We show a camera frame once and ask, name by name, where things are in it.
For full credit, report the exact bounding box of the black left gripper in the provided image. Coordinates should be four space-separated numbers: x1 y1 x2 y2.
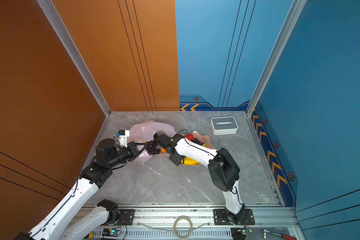
107 142 148 171

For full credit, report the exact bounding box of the pink plastic bag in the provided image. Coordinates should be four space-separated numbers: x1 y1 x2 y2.
128 121 176 163

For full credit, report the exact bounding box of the yellow banana bunch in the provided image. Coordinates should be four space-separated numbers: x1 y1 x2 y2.
181 157 201 166

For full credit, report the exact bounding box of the dark purple grape bunch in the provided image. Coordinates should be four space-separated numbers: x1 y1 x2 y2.
192 138 204 146

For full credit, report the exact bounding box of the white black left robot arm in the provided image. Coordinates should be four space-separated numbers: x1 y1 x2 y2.
15 139 148 240

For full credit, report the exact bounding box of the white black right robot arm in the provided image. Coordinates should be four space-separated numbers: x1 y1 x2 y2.
158 134 255 226

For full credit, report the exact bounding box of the red apple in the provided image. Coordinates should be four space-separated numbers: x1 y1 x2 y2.
186 134 194 142

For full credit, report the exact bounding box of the beige fruit plate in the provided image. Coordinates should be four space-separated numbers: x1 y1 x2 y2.
175 132 217 167

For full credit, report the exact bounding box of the white grey tissue box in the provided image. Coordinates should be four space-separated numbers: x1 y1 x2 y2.
211 116 239 136

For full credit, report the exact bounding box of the green circuit board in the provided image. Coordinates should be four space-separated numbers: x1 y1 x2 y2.
101 228 122 238

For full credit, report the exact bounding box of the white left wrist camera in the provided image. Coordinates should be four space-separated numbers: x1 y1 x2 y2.
114 130 130 147

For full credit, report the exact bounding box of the aluminium front rail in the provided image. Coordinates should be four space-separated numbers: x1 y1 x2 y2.
85 204 305 240

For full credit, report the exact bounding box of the coiled clear cable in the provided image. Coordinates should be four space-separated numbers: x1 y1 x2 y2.
136 215 212 240

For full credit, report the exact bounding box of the red handled tool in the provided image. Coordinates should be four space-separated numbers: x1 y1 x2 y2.
261 229 297 240

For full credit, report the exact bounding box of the aluminium corner post left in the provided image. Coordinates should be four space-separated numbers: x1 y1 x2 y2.
37 0 111 117

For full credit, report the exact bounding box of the aluminium corner post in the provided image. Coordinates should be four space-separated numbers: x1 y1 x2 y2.
246 0 307 117
37 0 111 117

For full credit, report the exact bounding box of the aluminium corner post right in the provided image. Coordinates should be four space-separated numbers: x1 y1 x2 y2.
246 0 307 117

